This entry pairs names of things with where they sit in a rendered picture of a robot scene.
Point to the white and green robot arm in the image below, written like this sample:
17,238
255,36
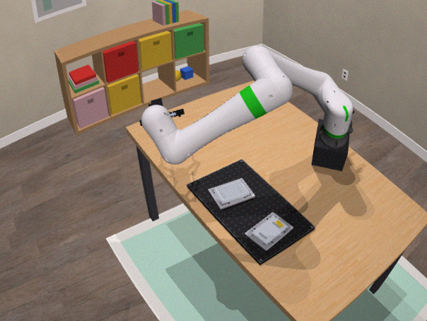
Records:
272,88

